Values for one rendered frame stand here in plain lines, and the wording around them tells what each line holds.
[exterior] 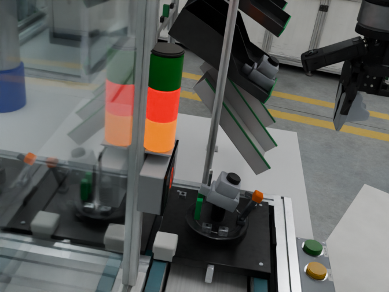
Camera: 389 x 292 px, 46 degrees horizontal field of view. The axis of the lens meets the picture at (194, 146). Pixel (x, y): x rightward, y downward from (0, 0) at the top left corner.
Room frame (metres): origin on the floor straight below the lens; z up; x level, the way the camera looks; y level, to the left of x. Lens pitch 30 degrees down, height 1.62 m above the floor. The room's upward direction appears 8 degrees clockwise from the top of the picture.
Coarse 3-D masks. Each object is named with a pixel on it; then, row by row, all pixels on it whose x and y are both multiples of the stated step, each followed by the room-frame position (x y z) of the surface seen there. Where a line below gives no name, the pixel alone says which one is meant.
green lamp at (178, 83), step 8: (152, 56) 0.60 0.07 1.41; (152, 64) 0.60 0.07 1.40; (160, 64) 0.60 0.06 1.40; (168, 64) 0.60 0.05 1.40; (176, 64) 0.60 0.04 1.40; (152, 72) 0.60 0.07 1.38; (160, 72) 0.60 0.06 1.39; (168, 72) 0.60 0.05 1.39; (176, 72) 0.60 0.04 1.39; (152, 80) 0.60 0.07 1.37; (160, 80) 0.59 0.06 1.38; (168, 80) 0.60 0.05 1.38; (176, 80) 0.60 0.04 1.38; (152, 88) 0.60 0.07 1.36; (160, 88) 0.59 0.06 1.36; (168, 88) 0.60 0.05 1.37; (176, 88) 0.60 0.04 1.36
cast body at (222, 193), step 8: (224, 176) 0.81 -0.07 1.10; (232, 176) 0.80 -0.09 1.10; (216, 184) 0.80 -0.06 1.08; (224, 184) 0.78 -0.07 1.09; (232, 184) 0.79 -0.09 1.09; (240, 184) 0.80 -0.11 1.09; (200, 192) 0.80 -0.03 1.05; (208, 192) 0.80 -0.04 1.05; (216, 192) 0.78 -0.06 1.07; (224, 192) 0.78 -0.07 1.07; (232, 192) 0.78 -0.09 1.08; (208, 200) 0.78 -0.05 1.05; (216, 200) 0.78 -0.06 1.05; (224, 200) 0.78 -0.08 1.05; (232, 200) 0.78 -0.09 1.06; (224, 208) 0.78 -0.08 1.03; (232, 208) 0.78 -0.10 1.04
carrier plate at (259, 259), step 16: (176, 192) 0.90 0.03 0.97; (192, 192) 0.91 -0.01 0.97; (176, 208) 0.84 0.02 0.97; (240, 208) 0.88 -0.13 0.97; (256, 208) 0.88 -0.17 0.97; (160, 224) 0.78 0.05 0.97; (176, 224) 0.78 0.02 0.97; (256, 224) 0.82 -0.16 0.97; (192, 240) 0.74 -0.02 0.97; (256, 240) 0.77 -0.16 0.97; (176, 256) 0.69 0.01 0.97; (192, 256) 0.69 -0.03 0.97; (208, 256) 0.70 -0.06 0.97; (224, 256) 0.71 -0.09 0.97; (240, 256) 0.71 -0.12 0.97; (256, 256) 0.72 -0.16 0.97; (240, 272) 0.68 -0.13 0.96; (256, 272) 0.68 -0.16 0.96
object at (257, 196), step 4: (248, 192) 0.81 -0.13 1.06; (256, 192) 0.80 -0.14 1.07; (260, 192) 0.80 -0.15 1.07; (248, 196) 0.79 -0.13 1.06; (252, 196) 0.80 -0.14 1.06; (256, 196) 0.79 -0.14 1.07; (260, 196) 0.79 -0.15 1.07; (252, 200) 0.79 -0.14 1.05; (256, 200) 0.79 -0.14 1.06; (260, 200) 0.79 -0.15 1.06; (248, 204) 0.80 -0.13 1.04; (252, 204) 0.79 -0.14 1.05; (244, 208) 0.81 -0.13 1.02; (248, 208) 0.79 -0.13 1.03; (252, 208) 0.79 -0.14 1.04; (244, 212) 0.79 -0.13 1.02; (248, 212) 0.79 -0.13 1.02; (240, 216) 0.80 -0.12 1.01; (244, 216) 0.79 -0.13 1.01
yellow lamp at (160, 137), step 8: (176, 120) 0.62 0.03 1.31; (152, 128) 0.60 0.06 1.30; (160, 128) 0.59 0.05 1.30; (168, 128) 0.60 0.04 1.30; (144, 136) 0.61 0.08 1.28; (152, 136) 0.60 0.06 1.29; (160, 136) 0.60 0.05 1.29; (168, 136) 0.60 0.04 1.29; (144, 144) 0.60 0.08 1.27; (152, 144) 0.60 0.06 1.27; (160, 144) 0.60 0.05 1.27; (168, 144) 0.60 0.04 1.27
